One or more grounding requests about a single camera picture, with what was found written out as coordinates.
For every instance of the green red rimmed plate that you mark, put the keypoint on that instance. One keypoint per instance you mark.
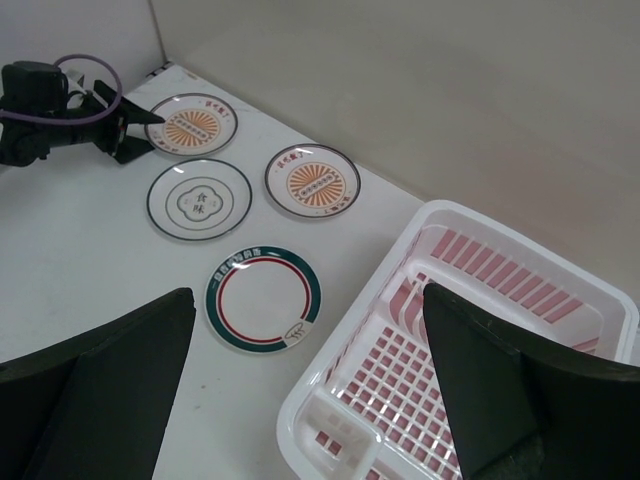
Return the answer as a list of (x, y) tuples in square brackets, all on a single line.
[(263, 299)]

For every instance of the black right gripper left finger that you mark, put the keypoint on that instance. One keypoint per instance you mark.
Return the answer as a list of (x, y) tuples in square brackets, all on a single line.
[(96, 406)]

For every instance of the orange sunburst plate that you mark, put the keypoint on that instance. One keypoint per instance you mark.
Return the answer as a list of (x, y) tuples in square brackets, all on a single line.
[(195, 124), (312, 181)]

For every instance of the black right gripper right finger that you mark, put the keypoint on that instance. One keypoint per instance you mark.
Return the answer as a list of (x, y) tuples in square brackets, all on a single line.
[(521, 406)]

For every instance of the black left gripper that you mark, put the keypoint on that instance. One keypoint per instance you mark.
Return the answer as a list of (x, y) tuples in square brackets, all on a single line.
[(36, 118)]

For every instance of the orange sunburst plate by wall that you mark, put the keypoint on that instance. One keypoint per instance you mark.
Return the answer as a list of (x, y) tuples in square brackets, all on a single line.
[(312, 181)]

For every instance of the white plate grey floral emblem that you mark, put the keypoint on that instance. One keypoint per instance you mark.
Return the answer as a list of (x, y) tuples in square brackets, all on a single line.
[(199, 199)]

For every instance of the white pink dish rack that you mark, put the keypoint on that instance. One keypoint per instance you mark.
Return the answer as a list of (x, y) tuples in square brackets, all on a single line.
[(369, 406)]

